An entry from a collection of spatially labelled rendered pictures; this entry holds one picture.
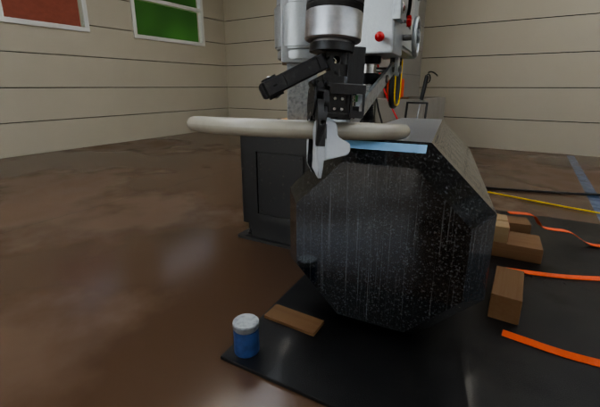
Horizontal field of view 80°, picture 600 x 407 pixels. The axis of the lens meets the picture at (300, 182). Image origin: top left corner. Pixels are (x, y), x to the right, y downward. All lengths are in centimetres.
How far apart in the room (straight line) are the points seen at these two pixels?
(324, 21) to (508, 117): 629
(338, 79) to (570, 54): 629
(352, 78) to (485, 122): 626
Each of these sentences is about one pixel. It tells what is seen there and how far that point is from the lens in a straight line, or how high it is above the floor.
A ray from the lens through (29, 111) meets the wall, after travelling 683.
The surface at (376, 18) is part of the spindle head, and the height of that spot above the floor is 123.
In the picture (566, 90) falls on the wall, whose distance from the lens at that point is 678.
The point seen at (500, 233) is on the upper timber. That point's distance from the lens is 246.
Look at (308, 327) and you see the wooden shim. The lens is 162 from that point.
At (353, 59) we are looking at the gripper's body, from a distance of 60.
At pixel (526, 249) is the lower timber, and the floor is 9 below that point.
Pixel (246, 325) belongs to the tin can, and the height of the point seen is 15.
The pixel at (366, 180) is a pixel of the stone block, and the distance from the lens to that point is 134.
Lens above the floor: 101
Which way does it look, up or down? 15 degrees down
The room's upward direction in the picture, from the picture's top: straight up
